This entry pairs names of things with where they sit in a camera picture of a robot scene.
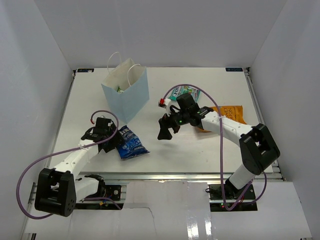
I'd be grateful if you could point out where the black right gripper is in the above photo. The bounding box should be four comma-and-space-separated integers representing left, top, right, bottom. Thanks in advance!
158, 106, 190, 140

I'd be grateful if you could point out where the blue Kettle chips bag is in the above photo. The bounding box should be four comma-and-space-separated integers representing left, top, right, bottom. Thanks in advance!
116, 125, 149, 161

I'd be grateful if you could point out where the green Fox's candy bag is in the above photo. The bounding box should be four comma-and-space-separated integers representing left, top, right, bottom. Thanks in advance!
117, 87, 124, 94

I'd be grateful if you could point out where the teal Fox's mint candy bag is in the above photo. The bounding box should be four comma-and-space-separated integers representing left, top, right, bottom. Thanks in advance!
167, 85, 201, 102

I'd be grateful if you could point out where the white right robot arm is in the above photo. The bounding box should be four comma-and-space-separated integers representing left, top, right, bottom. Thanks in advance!
157, 93, 280, 200

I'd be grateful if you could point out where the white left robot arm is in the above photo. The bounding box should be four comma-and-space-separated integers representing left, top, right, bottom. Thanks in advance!
34, 117, 124, 217

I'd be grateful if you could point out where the light blue paper bag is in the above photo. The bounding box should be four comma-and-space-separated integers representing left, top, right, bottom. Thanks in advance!
101, 58, 150, 124

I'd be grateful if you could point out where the orange Kettle chips bag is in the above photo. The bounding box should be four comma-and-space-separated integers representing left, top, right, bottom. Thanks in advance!
194, 104, 248, 133

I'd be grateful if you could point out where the white front cover sheet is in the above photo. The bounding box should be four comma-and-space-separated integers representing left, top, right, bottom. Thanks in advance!
25, 181, 312, 240

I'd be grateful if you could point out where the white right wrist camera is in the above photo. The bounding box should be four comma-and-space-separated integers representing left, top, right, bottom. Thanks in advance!
158, 98, 175, 110

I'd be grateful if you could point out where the aluminium front frame rail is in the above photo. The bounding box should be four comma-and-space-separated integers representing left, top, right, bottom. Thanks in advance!
42, 171, 286, 181

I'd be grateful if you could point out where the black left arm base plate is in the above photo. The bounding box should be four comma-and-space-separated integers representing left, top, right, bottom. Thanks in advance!
104, 185, 122, 201

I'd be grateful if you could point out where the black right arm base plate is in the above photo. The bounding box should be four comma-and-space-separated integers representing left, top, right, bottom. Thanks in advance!
205, 184, 256, 201

